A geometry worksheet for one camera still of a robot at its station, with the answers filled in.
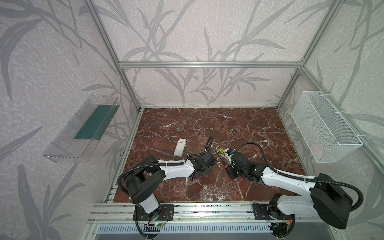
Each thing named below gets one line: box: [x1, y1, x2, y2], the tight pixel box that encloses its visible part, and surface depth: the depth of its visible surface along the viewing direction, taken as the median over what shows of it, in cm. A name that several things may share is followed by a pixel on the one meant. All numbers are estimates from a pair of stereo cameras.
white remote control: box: [173, 138, 187, 157], surface depth 99 cm
